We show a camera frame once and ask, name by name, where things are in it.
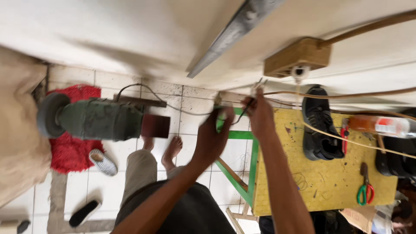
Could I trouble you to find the person's right hand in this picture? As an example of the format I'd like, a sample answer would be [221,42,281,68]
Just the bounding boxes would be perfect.
[242,88,276,140]

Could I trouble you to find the person's left hand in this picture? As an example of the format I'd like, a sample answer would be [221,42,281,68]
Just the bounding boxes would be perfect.
[192,107,235,166]

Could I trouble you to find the thin grey power cable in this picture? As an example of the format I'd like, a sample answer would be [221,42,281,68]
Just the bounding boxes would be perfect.
[115,83,255,125]

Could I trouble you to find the black sneaker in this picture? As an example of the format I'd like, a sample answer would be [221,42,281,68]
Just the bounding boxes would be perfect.
[375,107,416,180]
[301,85,345,162]

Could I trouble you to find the grey metal bar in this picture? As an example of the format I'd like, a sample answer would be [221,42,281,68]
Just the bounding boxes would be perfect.
[187,0,284,79]

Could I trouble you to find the person's khaki trousers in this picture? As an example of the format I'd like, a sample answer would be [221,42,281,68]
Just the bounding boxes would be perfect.
[120,149,187,208]

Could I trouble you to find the person's black shirt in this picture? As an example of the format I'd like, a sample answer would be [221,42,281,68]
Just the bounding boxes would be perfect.
[114,180,237,234]

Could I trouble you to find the yellow pegboard table top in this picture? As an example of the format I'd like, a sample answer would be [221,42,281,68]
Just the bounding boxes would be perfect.
[252,107,399,217]

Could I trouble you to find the orange liquid plastic bottle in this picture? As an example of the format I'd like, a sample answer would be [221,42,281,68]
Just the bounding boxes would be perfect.
[346,115,416,139]

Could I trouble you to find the green bench grinder motor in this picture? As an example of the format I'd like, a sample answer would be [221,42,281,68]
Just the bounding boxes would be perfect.
[37,92,171,142]

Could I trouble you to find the white striped slipper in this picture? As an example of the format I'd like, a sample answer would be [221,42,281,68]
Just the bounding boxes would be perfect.
[89,148,118,177]

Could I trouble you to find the green and red scissors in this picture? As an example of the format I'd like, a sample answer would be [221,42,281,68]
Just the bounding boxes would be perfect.
[356,162,375,206]

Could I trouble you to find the cardboard box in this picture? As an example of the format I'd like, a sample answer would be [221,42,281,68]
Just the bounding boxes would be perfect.
[339,206,378,234]

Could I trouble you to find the red shaggy floor mat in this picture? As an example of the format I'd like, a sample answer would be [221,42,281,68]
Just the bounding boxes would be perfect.
[46,84,105,175]

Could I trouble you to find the black flat slipper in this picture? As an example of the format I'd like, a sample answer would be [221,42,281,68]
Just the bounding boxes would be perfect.
[68,200,102,228]

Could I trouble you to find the beige hanging cloth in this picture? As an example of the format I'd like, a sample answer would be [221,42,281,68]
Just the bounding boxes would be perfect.
[0,45,53,208]

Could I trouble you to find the green metal table frame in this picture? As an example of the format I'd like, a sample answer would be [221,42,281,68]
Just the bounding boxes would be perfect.
[213,106,260,207]

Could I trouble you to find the wooden wall socket box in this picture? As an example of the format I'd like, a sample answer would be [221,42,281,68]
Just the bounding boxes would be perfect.
[263,37,332,79]

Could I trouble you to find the brown cable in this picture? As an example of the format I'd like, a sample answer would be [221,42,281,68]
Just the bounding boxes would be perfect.
[263,86,416,100]

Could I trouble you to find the red handled pliers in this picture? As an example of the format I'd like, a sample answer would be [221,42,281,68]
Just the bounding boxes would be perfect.
[340,118,350,155]

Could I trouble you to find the wooden stool frame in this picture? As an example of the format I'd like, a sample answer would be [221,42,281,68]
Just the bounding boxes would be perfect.
[226,203,259,234]

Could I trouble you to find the cream power cable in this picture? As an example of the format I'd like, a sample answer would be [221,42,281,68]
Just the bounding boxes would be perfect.
[295,82,416,160]

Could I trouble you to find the wooden cable conduit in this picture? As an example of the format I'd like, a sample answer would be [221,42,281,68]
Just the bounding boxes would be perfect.
[318,9,416,47]

